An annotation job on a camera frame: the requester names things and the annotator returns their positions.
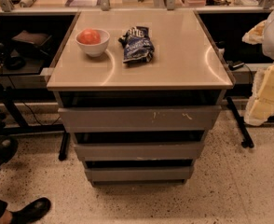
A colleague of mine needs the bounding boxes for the red apple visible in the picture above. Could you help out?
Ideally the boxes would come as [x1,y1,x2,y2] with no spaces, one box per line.
[77,29,101,45]

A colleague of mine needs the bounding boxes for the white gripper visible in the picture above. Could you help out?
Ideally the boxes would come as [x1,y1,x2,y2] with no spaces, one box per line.
[244,64,274,126]

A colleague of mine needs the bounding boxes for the black shoe far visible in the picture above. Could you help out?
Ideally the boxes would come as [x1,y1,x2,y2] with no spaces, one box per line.
[0,138,18,166]

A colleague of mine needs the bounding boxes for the black headphones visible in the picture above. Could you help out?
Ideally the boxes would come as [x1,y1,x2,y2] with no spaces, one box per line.
[4,56,26,70]

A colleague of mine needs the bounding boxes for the white ceramic bowl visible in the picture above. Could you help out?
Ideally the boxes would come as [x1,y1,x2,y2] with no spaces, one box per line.
[75,29,110,57]

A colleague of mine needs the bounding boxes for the black shoe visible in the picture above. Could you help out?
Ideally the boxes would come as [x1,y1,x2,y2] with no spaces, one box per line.
[0,138,18,166]
[10,197,51,224]

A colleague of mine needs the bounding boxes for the blue chip bag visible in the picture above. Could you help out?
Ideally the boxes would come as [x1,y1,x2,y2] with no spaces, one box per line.
[118,26,155,63]

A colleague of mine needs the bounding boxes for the dark box on shelf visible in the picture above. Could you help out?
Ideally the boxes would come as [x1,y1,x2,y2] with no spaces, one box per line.
[11,30,52,59]

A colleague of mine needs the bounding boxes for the black table leg right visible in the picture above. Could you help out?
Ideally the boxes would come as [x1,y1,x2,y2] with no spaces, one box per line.
[226,97,254,148]

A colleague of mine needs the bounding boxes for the black shoe near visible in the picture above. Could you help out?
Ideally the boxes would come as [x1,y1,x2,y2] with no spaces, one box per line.
[10,197,51,224]

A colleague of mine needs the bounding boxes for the black power adapter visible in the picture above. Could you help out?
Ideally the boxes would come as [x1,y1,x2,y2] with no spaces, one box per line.
[227,61,245,71]

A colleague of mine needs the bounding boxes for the grey drawer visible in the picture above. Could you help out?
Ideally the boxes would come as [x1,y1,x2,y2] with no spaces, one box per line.
[85,167,194,182]
[59,105,221,133]
[74,142,204,161]

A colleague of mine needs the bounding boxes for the grey drawer cabinet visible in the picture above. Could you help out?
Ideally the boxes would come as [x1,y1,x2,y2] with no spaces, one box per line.
[46,9,236,187]

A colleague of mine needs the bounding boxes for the black table leg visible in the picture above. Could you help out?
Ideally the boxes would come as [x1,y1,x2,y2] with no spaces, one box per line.
[59,132,69,161]
[226,97,254,148]

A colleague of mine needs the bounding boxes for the black table leg left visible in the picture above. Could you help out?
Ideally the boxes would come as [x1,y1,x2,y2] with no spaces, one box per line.
[59,132,69,161]

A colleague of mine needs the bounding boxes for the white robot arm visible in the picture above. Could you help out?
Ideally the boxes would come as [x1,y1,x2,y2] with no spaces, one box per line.
[242,10,274,126]

